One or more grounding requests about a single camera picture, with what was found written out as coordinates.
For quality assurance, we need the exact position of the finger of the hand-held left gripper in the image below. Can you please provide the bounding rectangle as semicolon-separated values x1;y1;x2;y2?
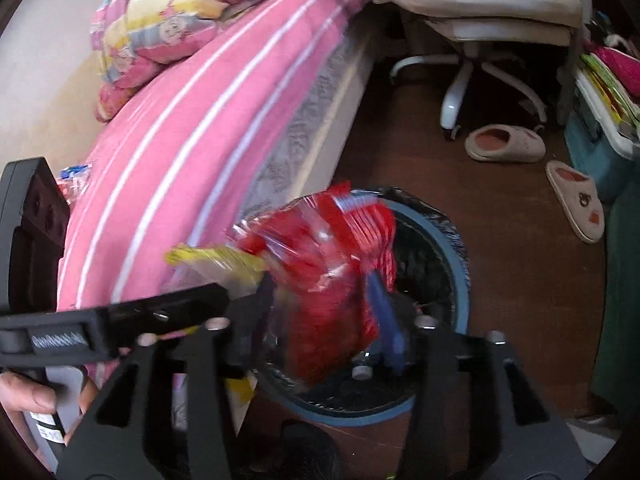
97;282;233;356

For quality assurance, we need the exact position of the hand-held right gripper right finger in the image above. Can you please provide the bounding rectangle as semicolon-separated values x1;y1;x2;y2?
367;270;588;480

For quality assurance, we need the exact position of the colourful paper stack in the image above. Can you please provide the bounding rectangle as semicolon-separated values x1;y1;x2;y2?
580;42;640;128

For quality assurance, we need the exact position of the blue rimmed trash bin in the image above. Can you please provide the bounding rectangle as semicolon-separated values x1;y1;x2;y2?
250;186;473;428

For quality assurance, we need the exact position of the folded cartoon print quilt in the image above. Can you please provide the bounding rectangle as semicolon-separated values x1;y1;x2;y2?
90;0;326;123

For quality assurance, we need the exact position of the pink striped bed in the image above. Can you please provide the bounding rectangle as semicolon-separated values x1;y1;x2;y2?
55;0;381;376

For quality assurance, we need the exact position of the red snack wrapper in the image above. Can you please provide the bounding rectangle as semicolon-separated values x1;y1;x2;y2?
230;180;398;386

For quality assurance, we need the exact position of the beige slipper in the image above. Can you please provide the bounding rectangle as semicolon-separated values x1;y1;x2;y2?
545;160;606;245
465;125;547;163

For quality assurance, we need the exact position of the dark green cloth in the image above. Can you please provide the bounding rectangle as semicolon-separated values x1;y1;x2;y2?
590;180;640;413

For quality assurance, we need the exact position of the teal storage box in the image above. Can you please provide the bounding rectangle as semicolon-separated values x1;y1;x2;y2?
565;67;640;203

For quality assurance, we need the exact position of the person's left hand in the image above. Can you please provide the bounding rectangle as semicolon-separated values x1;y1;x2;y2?
0;372;57;416

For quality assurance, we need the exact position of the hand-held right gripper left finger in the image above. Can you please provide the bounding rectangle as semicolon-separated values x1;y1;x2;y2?
59;284;275;480

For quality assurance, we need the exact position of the blue and white wrapper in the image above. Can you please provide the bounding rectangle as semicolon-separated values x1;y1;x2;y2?
57;162;95;203

